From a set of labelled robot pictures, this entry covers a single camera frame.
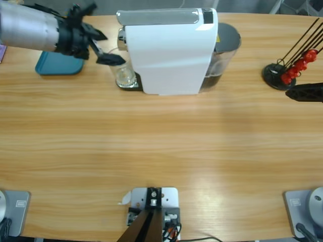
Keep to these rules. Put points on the black capsule holder with rods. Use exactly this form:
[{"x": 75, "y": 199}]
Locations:
[{"x": 271, "y": 73}]

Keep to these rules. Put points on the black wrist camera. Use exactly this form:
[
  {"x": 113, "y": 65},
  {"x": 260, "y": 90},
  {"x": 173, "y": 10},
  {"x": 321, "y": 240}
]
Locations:
[{"x": 75, "y": 11}]

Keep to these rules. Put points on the white frame leg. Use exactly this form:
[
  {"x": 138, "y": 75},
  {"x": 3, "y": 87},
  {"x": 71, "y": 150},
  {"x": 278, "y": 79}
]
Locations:
[{"x": 275, "y": 6}]

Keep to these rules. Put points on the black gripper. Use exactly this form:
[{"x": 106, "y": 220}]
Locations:
[{"x": 72, "y": 37}]

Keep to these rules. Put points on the grey base plate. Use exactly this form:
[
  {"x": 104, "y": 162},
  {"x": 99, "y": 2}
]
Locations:
[
  {"x": 17, "y": 214},
  {"x": 294, "y": 214}
]

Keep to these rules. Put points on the white capsule coffee machine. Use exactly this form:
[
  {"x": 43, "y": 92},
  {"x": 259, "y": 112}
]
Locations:
[{"x": 166, "y": 55}]

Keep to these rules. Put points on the white paper tag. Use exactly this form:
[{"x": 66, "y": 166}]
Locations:
[{"x": 125, "y": 199}]

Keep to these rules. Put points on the clear drinking glass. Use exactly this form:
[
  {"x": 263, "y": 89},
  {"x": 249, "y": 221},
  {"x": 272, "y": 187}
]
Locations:
[{"x": 125, "y": 78}]

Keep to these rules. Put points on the grey coffee machine lever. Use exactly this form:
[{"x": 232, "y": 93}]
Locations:
[{"x": 156, "y": 16}]

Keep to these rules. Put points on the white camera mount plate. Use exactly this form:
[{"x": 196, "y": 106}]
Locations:
[{"x": 169, "y": 195}]

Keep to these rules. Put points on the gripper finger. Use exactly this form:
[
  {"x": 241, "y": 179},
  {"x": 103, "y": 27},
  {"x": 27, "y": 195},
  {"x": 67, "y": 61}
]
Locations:
[{"x": 306, "y": 92}]

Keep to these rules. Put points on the clear water tank dark lid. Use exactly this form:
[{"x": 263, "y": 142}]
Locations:
[{"x": 227, "y": 35}]

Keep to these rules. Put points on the red coffee capsule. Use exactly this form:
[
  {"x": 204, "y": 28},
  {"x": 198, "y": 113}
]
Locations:
[
  {"x": 292, "y": 72},
  {"x": 300, "y": 65},
  {"x": 285, "y": 78},
  {"x": 311, "y": 55}
]

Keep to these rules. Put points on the teal plastic tray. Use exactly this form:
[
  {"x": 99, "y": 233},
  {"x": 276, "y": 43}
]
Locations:
[{"x": 58, "y": 66}]

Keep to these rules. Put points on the purple packet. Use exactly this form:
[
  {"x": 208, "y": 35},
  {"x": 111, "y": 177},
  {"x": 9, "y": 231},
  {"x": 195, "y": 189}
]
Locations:
[{"x": 2, "y": 55}]

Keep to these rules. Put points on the clear plastic bin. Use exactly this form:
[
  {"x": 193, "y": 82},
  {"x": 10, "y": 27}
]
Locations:
[{"x": 315, "y": 6}]

